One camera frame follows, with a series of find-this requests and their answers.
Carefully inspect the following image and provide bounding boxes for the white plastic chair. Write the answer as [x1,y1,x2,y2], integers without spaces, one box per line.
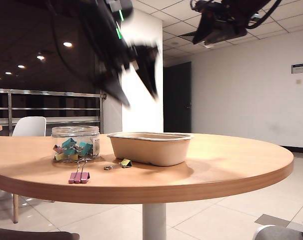
[11,116,55,224]

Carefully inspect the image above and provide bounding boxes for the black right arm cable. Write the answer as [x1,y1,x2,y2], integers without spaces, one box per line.
[246,0,284,30]

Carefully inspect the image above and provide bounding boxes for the clear plastic clip jar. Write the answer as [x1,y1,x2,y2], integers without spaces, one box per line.
[51,125,102,163]

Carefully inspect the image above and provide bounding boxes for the grey floor plate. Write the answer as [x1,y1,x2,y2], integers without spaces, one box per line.
[255,214,291,228]

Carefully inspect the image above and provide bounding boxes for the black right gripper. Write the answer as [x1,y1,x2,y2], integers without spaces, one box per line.
[191,0,267,46]

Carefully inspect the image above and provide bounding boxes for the dark glass window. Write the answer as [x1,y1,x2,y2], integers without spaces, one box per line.
[0,0,102,118]

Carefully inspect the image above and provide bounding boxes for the grey chair back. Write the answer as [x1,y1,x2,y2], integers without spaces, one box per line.
[253,224,303,240]

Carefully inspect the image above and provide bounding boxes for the brown seat cushion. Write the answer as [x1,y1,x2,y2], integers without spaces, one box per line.
[0,226,80,240]

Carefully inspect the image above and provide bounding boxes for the white table pedestal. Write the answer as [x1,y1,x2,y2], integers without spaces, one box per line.
[142,203,167,240]

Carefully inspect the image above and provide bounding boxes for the dark single door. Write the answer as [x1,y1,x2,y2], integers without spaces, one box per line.
[163,61,192,134]

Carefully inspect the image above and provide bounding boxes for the beige rectangular pulp tray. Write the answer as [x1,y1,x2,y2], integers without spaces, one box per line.
[106,131,194,167]

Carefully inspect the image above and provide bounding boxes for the ceiling air vent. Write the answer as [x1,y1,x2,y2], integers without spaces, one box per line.
[177,31,205,40]

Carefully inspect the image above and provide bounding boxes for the steel window railing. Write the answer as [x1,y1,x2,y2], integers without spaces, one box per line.
[0,88,107,136]

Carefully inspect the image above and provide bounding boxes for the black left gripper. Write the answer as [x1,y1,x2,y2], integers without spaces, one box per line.
[98,38,162,109]

